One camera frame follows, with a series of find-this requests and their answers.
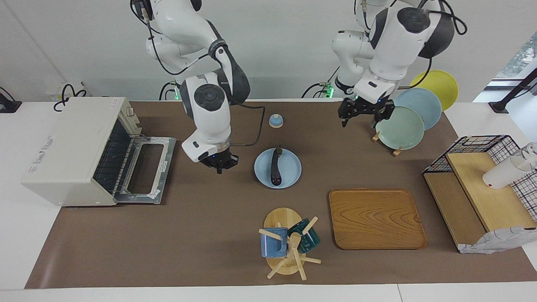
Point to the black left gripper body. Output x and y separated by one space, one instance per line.
365 107

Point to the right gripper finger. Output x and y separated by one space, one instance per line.
218 168
230 165

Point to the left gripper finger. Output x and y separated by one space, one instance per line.
345 119
374 121

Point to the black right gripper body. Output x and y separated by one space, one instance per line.
220 157

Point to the small light blue plate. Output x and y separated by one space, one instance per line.
262 167

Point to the dark purple eggplant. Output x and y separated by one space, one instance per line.
276 167

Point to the oven glass door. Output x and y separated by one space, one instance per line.
138 198

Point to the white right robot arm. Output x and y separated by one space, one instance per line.
209 121

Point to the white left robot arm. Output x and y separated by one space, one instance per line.
390 50

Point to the beige toaster oven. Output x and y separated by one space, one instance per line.
71 151

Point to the pale green plate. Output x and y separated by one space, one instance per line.
400 128

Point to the wooden plate rack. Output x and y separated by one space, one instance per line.
396 152

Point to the brown table mat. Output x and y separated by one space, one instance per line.
209 218

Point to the large light blue plate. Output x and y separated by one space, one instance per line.
423 105

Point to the small blue call bell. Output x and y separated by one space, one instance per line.
276 121

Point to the wooden mug tree stand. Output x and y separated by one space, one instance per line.
281 218

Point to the yellow plate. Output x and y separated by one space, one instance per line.
440 84

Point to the blue mug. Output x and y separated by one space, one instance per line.
272 246

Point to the wooden serving tray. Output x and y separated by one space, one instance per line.
377 218

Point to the dark green mug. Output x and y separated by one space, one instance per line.
308 241

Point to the red warning sticker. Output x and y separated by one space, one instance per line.
113 103

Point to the black clamp stand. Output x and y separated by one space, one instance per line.
499 107

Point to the white paper cup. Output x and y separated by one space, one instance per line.
503 174

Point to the wooden shelf box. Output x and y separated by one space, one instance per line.
491 201

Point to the clear glass cup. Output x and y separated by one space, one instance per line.
529 153

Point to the window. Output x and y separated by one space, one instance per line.
520 54

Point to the white patterned cloth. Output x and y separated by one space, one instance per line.
495 243

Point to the white socket box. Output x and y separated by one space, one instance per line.
51 90

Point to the black table clamp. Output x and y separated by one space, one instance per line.
8 107

